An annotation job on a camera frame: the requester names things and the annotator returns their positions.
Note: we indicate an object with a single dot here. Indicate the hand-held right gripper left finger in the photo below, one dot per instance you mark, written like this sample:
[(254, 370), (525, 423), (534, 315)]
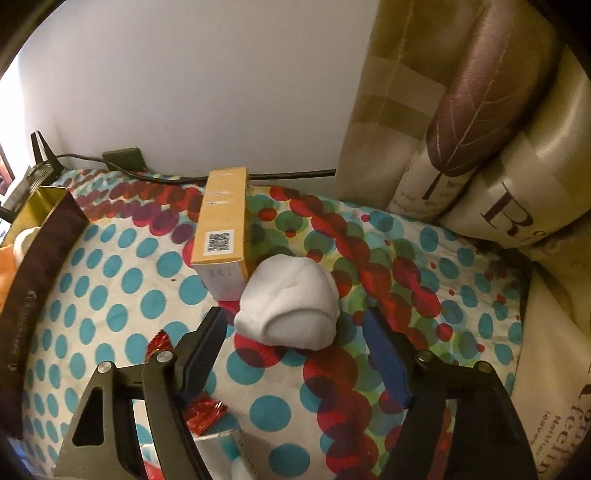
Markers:
[(201, 360)]

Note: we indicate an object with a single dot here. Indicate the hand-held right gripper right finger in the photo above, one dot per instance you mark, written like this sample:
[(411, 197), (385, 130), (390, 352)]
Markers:
[(388, 364)]

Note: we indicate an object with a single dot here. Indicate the red candy wrapper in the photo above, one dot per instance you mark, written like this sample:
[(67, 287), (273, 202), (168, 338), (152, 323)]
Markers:
[(207, 413)]

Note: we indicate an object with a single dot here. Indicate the large white sock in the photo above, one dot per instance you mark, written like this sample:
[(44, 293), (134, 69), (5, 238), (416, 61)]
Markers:
[(286, 304)]

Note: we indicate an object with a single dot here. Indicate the yellow medicine box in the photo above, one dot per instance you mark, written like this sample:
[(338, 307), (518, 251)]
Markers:
[(221, 221)]

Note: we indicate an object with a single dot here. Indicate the gold tin tray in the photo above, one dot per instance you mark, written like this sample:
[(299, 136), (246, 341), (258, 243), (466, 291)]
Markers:
[(41, 277)]

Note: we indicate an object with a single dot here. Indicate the orange plastic toy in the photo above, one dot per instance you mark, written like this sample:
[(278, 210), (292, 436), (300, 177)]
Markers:
[(7, 277)]

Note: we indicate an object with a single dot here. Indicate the polka dot tablecloth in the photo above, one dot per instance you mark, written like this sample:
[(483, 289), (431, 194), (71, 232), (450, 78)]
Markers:
[(115, 286)]

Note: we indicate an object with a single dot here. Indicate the black router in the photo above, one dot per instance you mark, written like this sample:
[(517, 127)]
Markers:
[(45, 156)]

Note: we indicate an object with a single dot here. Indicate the beige patterned curtain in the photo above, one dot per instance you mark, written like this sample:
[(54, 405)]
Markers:
[(461, 115)]

